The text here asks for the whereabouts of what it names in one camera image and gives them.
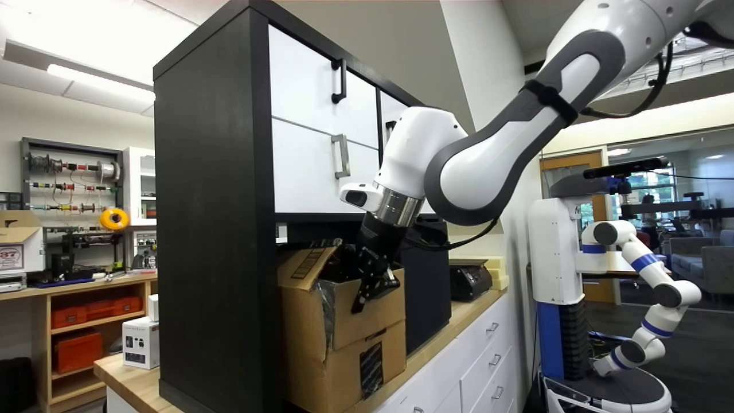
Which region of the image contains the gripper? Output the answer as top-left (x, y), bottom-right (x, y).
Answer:
top-left (350, 212), bottom-right (410, 314)

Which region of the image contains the brown carton box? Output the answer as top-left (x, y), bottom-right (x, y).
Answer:
top-left (278, 246), bottom-right (407, 413)

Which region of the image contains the white counter drawer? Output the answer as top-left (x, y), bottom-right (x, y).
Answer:
top-left (467, 363), bottom-right (518, 413)
top-left (457, 295), bottom-right (514, 372)
top-left (460, 330), bottom-right (516, 405)

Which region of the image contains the narrow white drawer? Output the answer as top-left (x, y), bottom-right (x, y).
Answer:
top-left (380, 90), bottom-right (411, 147)

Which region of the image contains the white product box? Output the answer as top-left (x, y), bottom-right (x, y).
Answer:
top-left (122, 317), bottom-right (161, 371)

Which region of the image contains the open cardboard box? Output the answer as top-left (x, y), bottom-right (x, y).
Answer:
top-left (0, 210), bottom-right (46, 275)

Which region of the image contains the black storage bin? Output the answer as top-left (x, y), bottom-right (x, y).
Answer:
top-left (400, 217), bottom-right (452, 354)

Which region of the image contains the black desktop device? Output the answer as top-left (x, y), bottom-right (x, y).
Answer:
top-left (449, 261), bottom-right (493, 303)

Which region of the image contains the black cabinet with white drawers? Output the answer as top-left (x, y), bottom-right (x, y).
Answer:
top-left (153, 0), bottom-right (454, 413)

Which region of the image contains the white and blue mobile robot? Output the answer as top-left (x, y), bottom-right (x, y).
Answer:
top-left (526, 157), bottom-right (704, 413)

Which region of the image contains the row of orange tool cases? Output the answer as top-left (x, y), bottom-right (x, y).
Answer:
top-left (51, 296), bottom-right (143, 330)

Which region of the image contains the person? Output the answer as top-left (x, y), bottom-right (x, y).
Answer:
top-left (639, 193), bottom-right (661, 248)

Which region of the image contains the orange tool case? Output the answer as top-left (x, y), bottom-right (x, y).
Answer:
top-left (53, 332), bottom-right (104, 375)

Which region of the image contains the grey sofa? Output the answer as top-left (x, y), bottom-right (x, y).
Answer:
top-left (667, 228), bottom-right (734, 297)

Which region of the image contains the wooden workbench shelf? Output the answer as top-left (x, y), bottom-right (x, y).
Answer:
top-left (0, 274), bottom-right (159, 413)

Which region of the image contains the ceiling light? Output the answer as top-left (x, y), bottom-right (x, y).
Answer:
top-left (46, 63), bottom-right (156, 105)

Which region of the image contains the white drawer with silver handle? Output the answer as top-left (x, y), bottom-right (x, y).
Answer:
top-left (271, 118), bottom-right (380, 215)

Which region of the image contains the black drawer handle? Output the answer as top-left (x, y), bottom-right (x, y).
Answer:
top-left (331, 59), bottom-right (348, 104)

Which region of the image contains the white drawer with black handle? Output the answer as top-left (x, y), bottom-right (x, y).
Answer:
top-left (268, 25), bottom-right (380, 151)

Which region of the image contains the white wall cabinet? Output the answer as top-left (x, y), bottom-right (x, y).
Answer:
top-left (123, 146), bottom-right (157, 228)

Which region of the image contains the yellow wire spool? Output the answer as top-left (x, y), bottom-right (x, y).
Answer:
top-left (99, 207), bottom-right (131, 232)

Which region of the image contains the wire spool rack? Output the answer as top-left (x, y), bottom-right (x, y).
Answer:
top-left (21, 137), bottom-right (124, 231)

